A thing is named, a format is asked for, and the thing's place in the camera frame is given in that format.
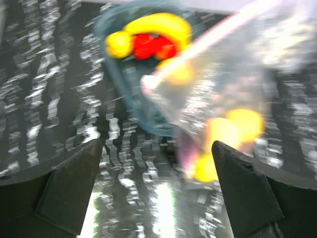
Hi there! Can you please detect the teal plastic fruit tray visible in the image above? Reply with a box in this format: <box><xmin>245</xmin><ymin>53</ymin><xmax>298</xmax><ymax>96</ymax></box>
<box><xmin>94</xmin><ymin>0</ymin><xmax>206</xmax><ymax>137</ymax></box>

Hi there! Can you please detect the red pepper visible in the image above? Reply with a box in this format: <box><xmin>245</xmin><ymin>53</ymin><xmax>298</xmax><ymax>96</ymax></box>
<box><xmin>132</xmin><ymin>34</ymin><xmax>177</xmax><ymax>60</ymax></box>

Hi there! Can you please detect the yellow banana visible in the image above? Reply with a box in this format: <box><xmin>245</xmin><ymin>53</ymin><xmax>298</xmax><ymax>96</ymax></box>
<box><xmin>123</xmin><ymin>12</ymin><xmax>192</xmax><ymax>51</ymax></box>

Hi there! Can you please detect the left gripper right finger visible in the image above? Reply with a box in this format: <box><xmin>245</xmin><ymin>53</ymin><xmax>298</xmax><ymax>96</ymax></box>
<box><xmin>212</xmin><ymin>141</ymin><xmax>317</xmax><ymax>238</ymax></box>

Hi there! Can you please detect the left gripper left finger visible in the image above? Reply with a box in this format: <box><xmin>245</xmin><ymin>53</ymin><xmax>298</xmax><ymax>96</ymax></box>
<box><xmin>0</xmin><ymin>139</ymin><xmax>103</xmax><ymax>238</ymax></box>

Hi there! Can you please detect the pink zip top bag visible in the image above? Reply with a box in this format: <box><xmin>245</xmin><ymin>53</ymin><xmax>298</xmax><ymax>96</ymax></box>
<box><xmin>141</xmin><ymin>0</ymin><xmax>317</xmax><ymax>179</ymax></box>

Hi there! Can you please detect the orange peach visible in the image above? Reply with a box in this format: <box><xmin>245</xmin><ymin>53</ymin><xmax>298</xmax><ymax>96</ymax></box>
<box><xmin>204</xmin><ymin>118</ymin><xmax>242</xmax><ymax>152</ymax></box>

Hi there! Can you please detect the orange fruit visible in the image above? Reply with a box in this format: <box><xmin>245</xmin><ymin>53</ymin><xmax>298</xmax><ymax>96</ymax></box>
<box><xmin>155</xmin><ymin>58</ymin><xmax>194</xmax><ymax>86</ymax></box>

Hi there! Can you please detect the yellow corn cob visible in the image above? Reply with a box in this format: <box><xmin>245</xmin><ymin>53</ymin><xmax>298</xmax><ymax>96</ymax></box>
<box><xmin>104</xmin><ymin>31</ymin><xmax>134</xmax><ymax>59</ymax></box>

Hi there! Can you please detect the yellow lemon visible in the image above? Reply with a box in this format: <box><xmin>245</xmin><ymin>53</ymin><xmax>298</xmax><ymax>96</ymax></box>
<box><xmin>226</xmin><ymin>109</ymin><xmax>264</xmax><ymax>143</ymax></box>

